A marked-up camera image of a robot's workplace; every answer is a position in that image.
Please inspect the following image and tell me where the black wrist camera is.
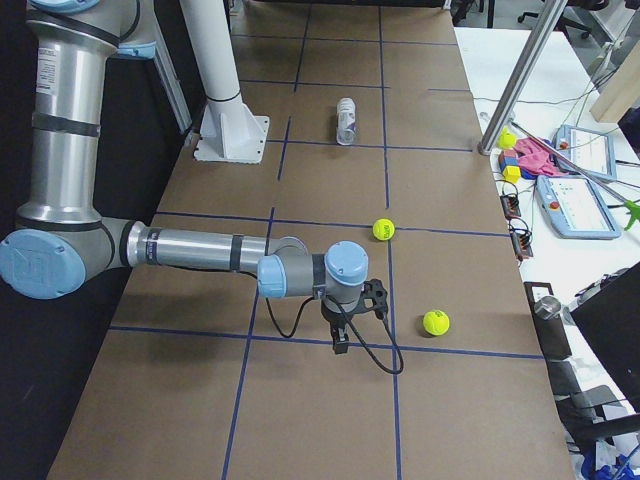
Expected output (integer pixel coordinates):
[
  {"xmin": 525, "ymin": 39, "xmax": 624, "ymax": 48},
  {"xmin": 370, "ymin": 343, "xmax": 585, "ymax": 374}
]
[{"xmin": 358, "ymin": 279, "xmax": 389, "ymax": 322}]

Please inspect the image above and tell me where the pink cloth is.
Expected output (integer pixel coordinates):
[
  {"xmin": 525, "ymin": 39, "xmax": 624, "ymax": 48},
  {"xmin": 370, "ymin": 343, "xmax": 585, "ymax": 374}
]
[{"xmin": 515, "ymin": 138, "xmax": 562, "ymax": 177}]

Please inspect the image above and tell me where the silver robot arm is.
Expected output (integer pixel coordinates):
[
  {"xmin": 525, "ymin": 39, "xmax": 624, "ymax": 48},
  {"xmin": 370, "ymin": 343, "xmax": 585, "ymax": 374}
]
[{"xmin": 1, "ymin": 1, "xmax": 374, "ymax": 354}]

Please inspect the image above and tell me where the yellow tennis ball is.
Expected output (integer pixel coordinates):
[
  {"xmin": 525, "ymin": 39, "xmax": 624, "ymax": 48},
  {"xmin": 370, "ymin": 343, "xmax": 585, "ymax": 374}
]
[
  {"xmin": 372, "ymin": 218, "xmax": 395, "ymax": 241},
  {"xmin": 422, "ymin": 310, "xmax": 450, "ymax": 336}
]

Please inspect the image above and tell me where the reacher grabber tool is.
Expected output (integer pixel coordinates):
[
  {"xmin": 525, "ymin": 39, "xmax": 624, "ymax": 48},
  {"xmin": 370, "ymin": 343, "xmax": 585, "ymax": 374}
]
[{"xmin": 510, "ymin": 120, "xmax": 639, "ymax": 231}]

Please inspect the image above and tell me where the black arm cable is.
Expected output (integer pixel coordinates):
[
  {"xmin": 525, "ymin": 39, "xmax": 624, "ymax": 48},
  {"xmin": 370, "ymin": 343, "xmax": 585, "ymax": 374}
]
[{"xmin": 263, "ymin": 294, "xmax": 405, "ymax": 375}]

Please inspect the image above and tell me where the far teach pendant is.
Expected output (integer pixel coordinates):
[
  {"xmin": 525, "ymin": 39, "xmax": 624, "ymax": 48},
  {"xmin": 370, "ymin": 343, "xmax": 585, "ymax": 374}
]
[{"xmin": 554, "ymin": 124, "xmax": 617, "ymax": 182}]

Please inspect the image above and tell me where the red blue cube block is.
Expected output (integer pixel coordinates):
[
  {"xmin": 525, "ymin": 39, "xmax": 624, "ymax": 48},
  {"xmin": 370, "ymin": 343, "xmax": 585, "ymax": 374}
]
[{"xmin": 498, "ymin": 149, "xmax": 519, "ymax": 171}]

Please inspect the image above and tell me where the yellow ball on desk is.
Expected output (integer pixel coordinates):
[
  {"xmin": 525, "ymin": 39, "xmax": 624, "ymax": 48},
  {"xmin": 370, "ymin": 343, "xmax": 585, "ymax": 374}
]
[{"xmin": 497, "ymin": 127, "xmax": 518, "ymax": 150}]

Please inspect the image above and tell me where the black monitor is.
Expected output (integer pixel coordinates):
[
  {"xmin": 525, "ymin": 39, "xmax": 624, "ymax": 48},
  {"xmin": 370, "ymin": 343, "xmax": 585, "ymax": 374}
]
[{"xmin": 571, "ymin": 265, "xmax": 639, "ymax": 409}]

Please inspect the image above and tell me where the orange electronics board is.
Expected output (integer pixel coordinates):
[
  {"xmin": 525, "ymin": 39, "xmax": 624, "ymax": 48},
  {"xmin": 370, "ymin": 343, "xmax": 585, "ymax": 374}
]
[{"xmin": 509, "ymin": 224, "xmax": 534, "ymax": 261}]

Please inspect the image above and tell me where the white camera pole with base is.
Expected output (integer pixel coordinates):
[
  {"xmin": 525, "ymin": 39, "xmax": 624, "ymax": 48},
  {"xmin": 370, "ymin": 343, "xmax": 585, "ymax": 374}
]
[{"xmin": 181, "ymin": 0, "xmax": 270, "ymax": 164}]

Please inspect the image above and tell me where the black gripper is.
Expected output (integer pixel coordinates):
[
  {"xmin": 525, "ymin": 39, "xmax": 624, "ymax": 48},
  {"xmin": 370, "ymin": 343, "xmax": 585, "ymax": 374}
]
[{"xmin": 321, "ymin": 295, "xmax": 358, "ymax": 355}]

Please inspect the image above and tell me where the teach pendant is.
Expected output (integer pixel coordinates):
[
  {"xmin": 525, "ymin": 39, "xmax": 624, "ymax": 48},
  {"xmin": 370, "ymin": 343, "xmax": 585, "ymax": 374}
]
[
  {"xmin": 554, "ymin": 124, "xmax": 617, "ymax": 182},
  {"xmin": 535, "ymin": 175, "xmax": 621, "ymax": 240}
]

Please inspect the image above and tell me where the yellow cube block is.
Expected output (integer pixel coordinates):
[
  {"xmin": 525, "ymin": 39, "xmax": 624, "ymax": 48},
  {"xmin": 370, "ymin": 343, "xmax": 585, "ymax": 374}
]
[{"xmin": 501, "ymin": 164, "xmax": 521, "ymax": 184}]

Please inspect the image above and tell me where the clear tennis ball can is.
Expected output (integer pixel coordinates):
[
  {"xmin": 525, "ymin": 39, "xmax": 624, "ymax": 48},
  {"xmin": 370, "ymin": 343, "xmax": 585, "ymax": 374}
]
[{"xmin": 336, "ymin": 97, "xmax": 357, "ymax": 146}]

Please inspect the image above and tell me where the aluminium frame post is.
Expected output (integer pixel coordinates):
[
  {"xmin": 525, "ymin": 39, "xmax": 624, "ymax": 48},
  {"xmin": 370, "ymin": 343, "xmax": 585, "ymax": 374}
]
[{"xmin": 477, "ymin": 0, "xmax": 568, "ymax": 156}]

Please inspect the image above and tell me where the steel cup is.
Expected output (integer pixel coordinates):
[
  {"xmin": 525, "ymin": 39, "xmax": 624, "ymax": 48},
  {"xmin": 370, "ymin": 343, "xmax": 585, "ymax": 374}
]
[{"xmin": 533, "ymin": 295, "xmax": 562, "ymax": 320}]

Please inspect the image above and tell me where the near teach pendant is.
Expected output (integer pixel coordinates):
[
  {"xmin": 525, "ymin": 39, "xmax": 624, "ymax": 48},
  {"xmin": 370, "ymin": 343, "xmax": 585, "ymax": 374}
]
[{"xmin": 535, "ymin": 175, "xmax": 621, "ymax": 240}]

